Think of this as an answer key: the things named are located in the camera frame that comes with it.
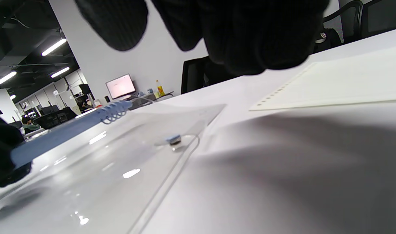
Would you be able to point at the person's left hand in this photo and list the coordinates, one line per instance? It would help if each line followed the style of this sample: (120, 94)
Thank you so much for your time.
(1, 152)

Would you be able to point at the person's right hand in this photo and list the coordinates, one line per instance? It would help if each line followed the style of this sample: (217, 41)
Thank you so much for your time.
(249, 32)

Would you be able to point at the black office chair chrome base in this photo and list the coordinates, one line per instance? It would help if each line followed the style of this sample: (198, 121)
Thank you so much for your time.
(193, 76)

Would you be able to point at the lined loose-leaf paper stack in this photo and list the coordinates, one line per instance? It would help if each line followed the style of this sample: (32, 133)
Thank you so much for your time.
(347, 84)

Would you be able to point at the ceiling tube light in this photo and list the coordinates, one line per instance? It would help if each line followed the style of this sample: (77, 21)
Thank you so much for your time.
(60, 72)
(54, 47)
(6, 77)

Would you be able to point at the computer monitor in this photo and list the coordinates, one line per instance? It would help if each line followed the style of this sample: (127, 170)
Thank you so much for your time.
(120, 86)

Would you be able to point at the yellow bottle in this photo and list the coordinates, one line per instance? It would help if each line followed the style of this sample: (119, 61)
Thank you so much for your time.
(160, 89)

